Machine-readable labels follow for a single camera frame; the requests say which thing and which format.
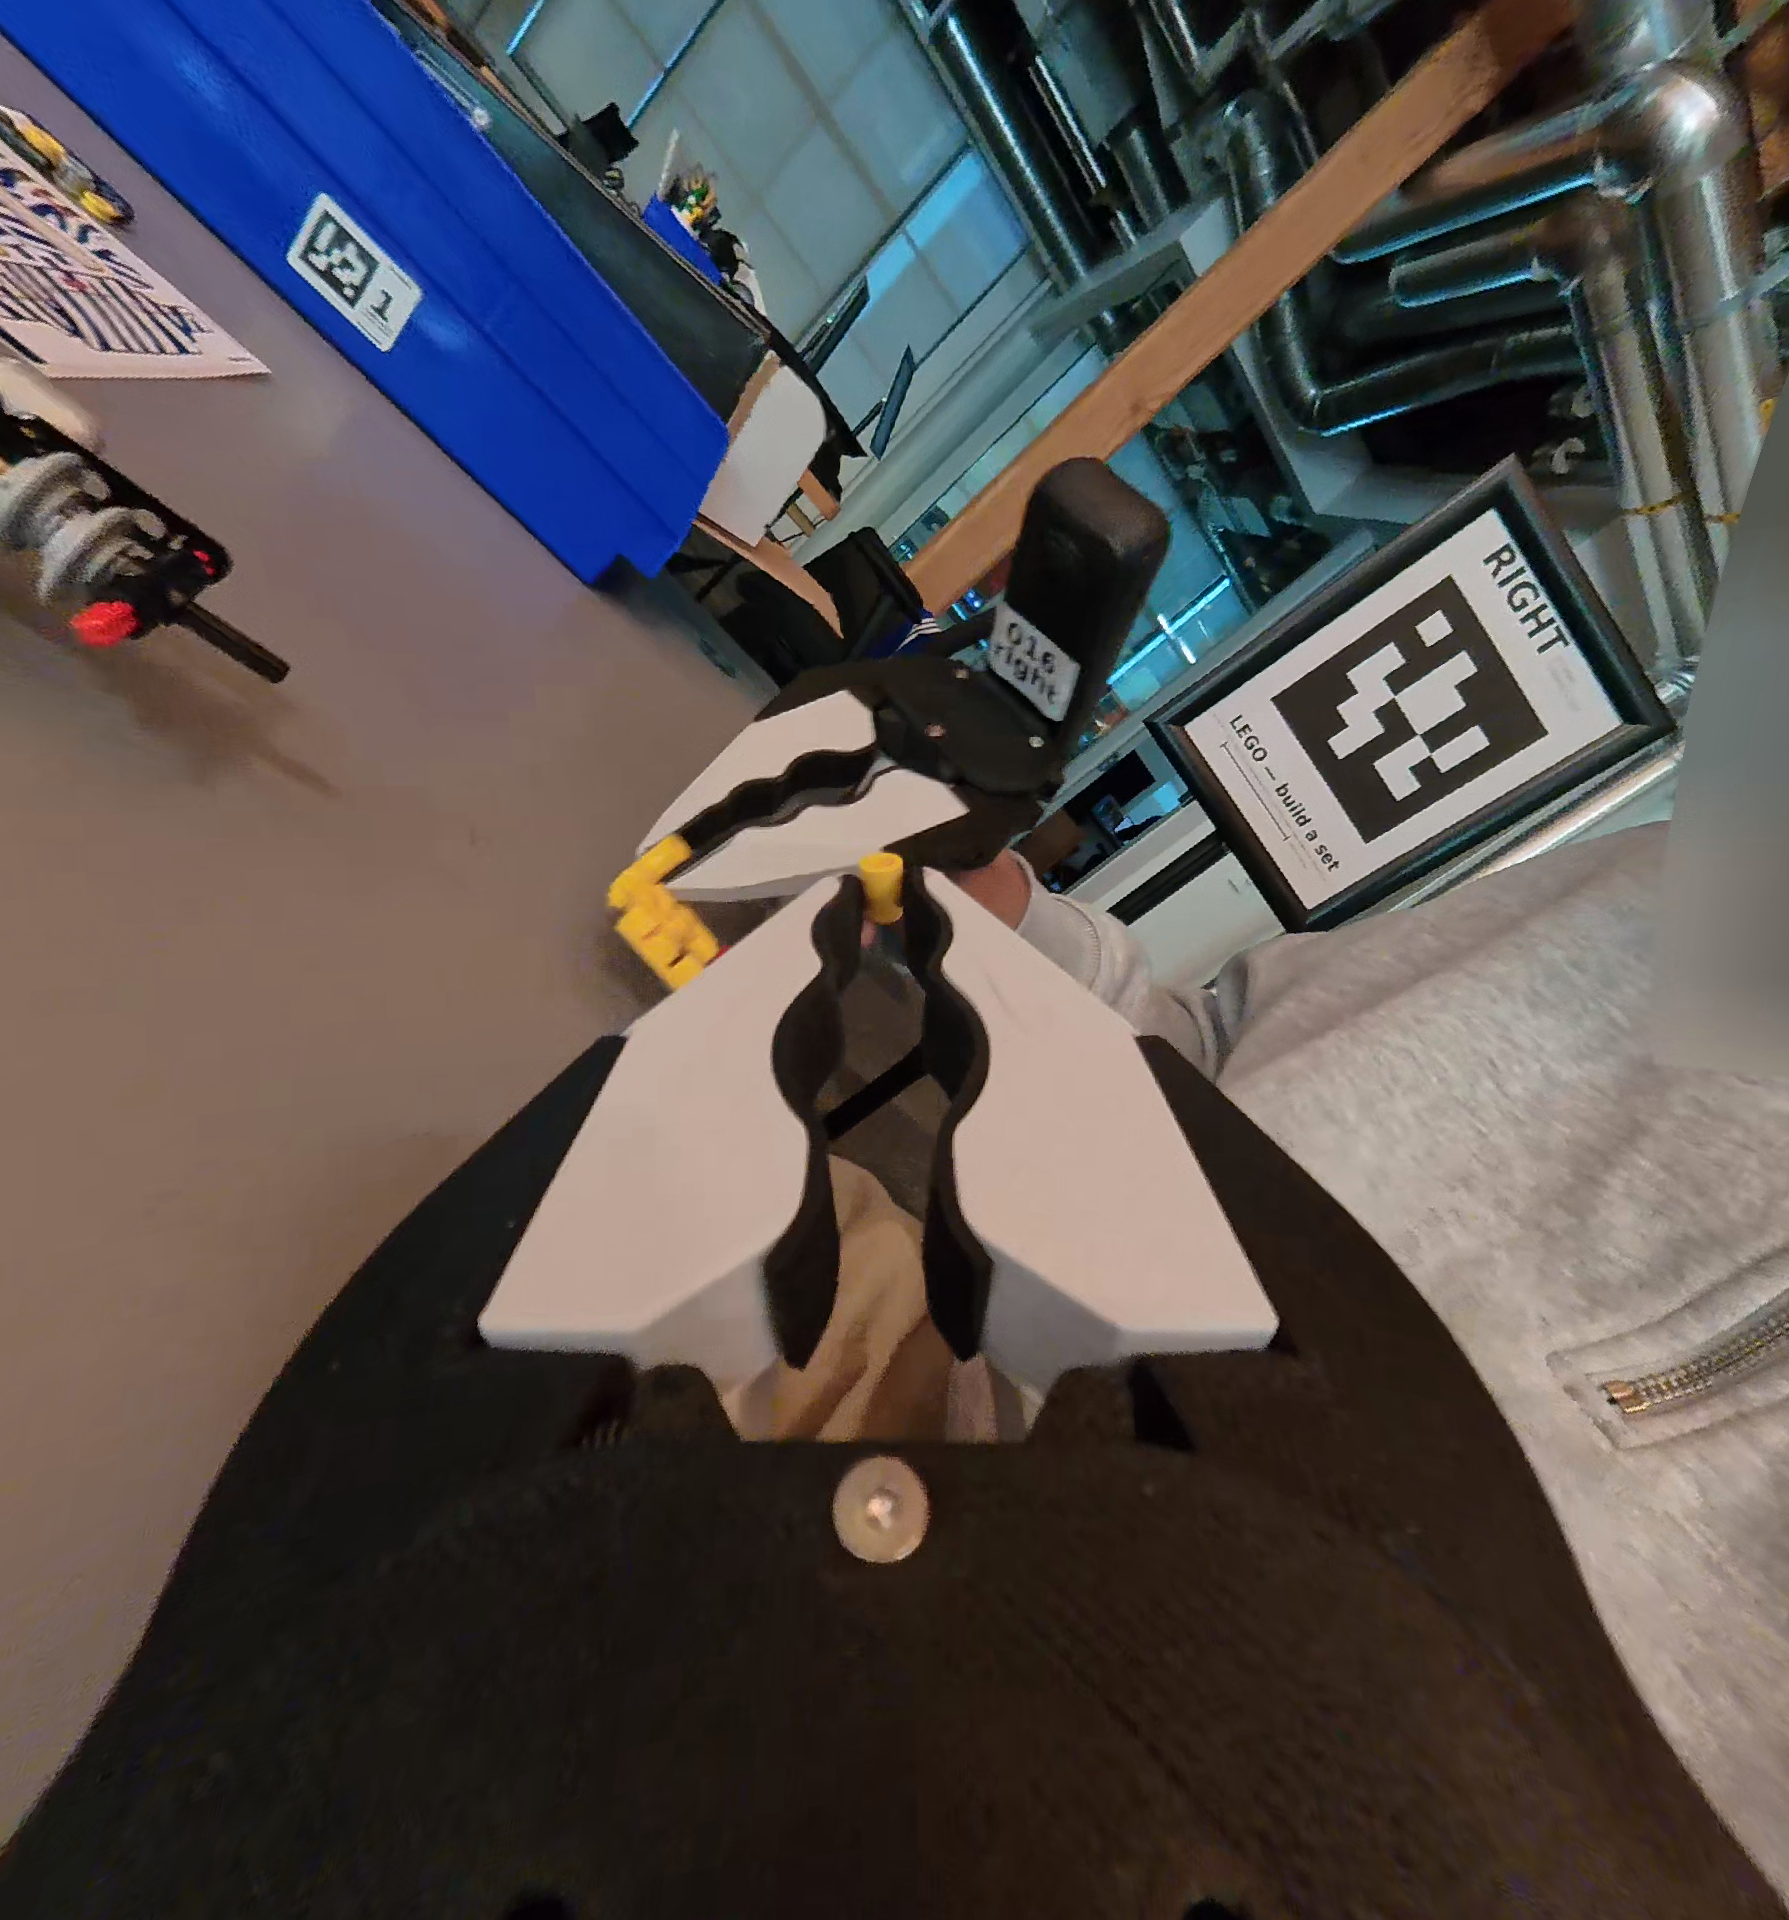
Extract small loose lego pieces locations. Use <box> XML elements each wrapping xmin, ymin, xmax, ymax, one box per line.
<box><xmin>0</xmin><ymin>118</ymin><xmax>135</xmax><ymax>229</ymax></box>

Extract printed instruction sheet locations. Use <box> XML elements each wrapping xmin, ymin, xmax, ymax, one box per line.
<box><xmin>0</xmin><ymin>53</ymin><xmax>276</xmax><ymax>386</ymax></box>

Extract person's right hand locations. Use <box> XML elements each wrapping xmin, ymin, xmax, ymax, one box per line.
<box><xmin>968</xmin><ymin>848</ymin><xmax>1084</xmax><ymax>982</ymax></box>

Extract yellow lego assembly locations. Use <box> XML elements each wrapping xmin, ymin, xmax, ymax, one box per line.
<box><xmin>604</xmin><ymin>837</ymin><xmax>726</xmax><ymax>992</ymax></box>

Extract cluttered background desk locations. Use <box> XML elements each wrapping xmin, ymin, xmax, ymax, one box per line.
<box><xmin>384</xmin><ymin>0</ymin><xmax>864</xmax><ymax>468</ymax></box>

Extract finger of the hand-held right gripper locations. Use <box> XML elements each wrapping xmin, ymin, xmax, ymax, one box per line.
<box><xmin>636</xmin><ymin>682</ymin><xmax>884</xmax><ymax>861</ymax></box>
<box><xmin>674</xmin><ymin>769</ymin><xmax>975</xmax><ymax>906</ymax></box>

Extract black lego model with spring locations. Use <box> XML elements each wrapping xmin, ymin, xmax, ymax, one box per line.
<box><xmin>0</xmin><ymin>360</ymin><xmax>292</xmax><ymax>687</ymax></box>

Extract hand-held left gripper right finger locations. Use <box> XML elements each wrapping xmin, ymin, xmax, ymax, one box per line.
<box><xmin>894</xmin><ymin>867</ymin><xmax>1279</xmax><ymax>1415</ymax></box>

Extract blue plastic bin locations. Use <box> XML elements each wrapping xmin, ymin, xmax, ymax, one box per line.
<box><xmin>0</xmin><ymin>0</ymin><xmax>734</xmax><ymax>589</ymax></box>

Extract person's right forearm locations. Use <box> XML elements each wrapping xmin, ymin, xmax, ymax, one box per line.
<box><xmin>1035</xmin><ymin>883</ymin><xmax>1256</xmax><ymax>1081</ymax></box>

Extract wooden beam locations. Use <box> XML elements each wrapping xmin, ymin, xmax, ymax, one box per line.
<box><xmin>904</xmin><ymin>0</ymin><xmax>1594</xmax><ymax>603</ymax></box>

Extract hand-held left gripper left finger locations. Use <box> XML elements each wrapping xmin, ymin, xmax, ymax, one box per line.
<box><xmin>478</xmin><ymin>878</ymin><xmax>862</xmax><ymax>1434</ymax></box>

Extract person's beige pants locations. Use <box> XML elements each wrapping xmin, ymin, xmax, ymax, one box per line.
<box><xmin>726</xmin><ymin>1155</ymin><xmax>1048</xmax><ymax>1443</ymax></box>

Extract person's grey sweatshirt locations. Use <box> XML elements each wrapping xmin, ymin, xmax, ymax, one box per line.
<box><xmin>1207</xmin><ymin>839</ymin><xmax>1789</xmax><ymax>1920</ymax></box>

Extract silver ventilation ducts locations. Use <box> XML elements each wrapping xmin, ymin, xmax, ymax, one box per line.
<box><xmin>894</xmin><ymin>0</ymin><xmax>1789</xmax><ymax>708</ymax></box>

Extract black office chair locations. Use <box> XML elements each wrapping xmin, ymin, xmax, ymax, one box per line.
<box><xmin>666</xmin><ymin>523</ymin><xmax>933</xmax><ymax>708</ymax></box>

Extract framed marker sign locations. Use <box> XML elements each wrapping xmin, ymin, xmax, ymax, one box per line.
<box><xmin>1142</xmin><ymin>455</ymin><xmax>1679</xmax><ymax>934</ymax></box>

